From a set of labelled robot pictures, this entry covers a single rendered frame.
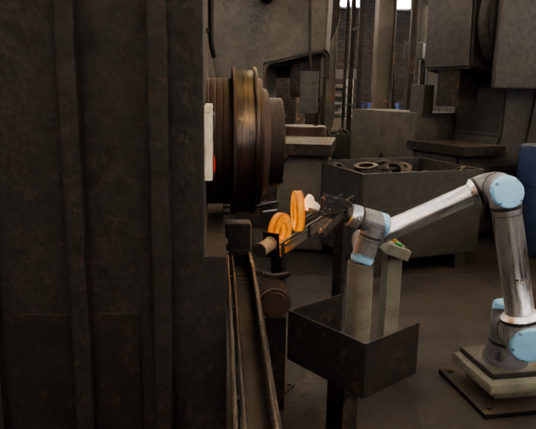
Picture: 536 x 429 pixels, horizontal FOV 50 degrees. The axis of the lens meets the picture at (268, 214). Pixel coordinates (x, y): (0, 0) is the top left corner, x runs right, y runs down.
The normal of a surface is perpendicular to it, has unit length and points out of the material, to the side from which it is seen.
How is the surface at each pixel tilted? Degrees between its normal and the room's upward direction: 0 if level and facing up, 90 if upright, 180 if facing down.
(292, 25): 90
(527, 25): 90
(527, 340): 95
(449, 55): 91
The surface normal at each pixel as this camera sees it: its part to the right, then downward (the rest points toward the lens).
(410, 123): -0.90, 0.07
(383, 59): 0.09, 0.21
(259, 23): -0.15, 0.21
